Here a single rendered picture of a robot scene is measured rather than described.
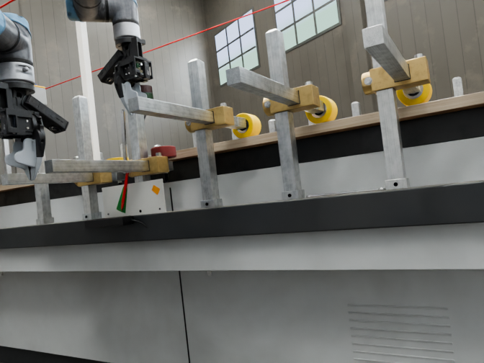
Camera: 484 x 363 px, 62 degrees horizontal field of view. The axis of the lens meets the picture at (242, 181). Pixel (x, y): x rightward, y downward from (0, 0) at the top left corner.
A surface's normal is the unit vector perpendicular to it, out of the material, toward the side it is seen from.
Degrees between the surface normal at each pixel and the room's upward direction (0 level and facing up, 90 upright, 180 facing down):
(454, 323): 90
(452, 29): 90
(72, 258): 90
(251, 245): 90
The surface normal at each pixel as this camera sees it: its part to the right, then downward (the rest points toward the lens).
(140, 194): -0.50, 0.04
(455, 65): -0.81, 0.07
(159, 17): 0.58, -0.09
